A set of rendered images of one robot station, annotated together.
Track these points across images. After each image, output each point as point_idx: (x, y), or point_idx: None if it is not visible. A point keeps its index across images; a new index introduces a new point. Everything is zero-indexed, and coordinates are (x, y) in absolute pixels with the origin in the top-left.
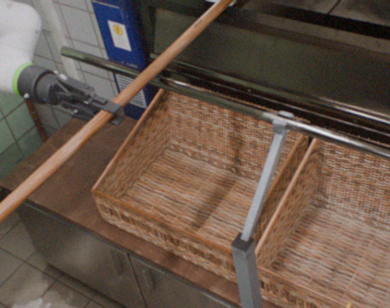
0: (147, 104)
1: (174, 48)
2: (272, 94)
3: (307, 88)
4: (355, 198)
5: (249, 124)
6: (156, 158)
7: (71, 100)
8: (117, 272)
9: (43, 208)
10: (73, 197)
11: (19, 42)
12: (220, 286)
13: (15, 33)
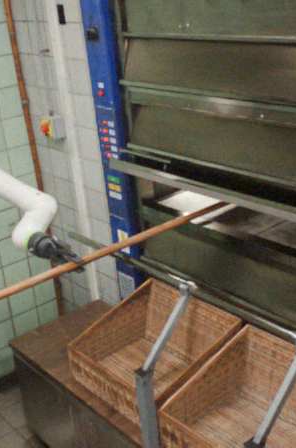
0: None
1: (137, 236)
2: (219, 296)
3: (239, 290)
4: (269, 392)
5: (201, 319)
6: (131, 342)
7: (57, 255)
8: (73, 428)
9: (33, 363)
10: (57, 359)
11: (38, 217)
12: (140, 436)
13: (36, 211)
